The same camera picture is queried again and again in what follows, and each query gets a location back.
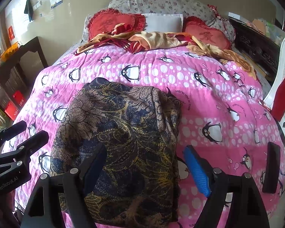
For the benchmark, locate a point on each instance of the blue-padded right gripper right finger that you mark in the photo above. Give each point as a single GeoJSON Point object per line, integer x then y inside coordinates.
{"type": "Point", "coordinates": [247, 208]}

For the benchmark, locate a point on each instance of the gold and red blanket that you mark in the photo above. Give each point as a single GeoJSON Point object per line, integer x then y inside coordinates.
{"type": "Point", "coordinates": [124, 36]}

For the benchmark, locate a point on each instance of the yellow basket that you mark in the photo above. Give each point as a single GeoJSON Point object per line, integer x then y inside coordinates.
{"type": "Point", "coordinates": [10, 51]}

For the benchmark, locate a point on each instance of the black phone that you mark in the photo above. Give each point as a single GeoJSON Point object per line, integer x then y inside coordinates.
{"type": "Point", "coordinates": [270, 180]}

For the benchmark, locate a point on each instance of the red paper bag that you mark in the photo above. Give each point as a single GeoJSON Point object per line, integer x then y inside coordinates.
{"type": "Point", "coordinates": [11, 109]}

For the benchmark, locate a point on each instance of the red heart pillow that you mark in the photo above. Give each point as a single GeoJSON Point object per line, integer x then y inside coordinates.
{"type": "Point", "coordinates": [105, 21]}
{"type": "Point", "coordinates": [198, 28]}

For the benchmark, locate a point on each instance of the dark carved wooden cabinet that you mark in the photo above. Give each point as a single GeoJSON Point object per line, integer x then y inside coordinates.
{"type": "Point", "coordinates": [258, 47]}

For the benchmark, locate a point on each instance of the dark floral patterned garment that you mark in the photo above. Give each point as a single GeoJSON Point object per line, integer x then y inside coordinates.
{"type": "Point", "coordinates": [138, 126]}

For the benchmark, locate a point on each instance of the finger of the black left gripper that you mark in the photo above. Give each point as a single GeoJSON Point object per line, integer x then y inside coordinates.
{"type": "Point", "coordinates": [25, 149]}

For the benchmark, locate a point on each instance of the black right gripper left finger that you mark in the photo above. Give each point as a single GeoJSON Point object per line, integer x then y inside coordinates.
{"type": "Point", "coordinates": [43, 208]}

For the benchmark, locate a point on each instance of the white small pillow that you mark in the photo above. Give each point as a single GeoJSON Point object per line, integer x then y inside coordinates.
{"type": "Point", "coordinates": [163, 22]}

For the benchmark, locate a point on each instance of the floral bed pillow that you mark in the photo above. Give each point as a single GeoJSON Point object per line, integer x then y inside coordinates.
{"type": "Point", "coordinates": [207, 13]}

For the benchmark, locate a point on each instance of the pink penguin blanket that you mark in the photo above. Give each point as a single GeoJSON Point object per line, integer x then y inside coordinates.
{"type": "Point", "coordinates": [221, 116]}

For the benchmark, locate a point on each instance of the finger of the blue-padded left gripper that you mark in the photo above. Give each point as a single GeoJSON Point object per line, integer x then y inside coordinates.
{"type": "Point", "coordinates": [8, 133]}

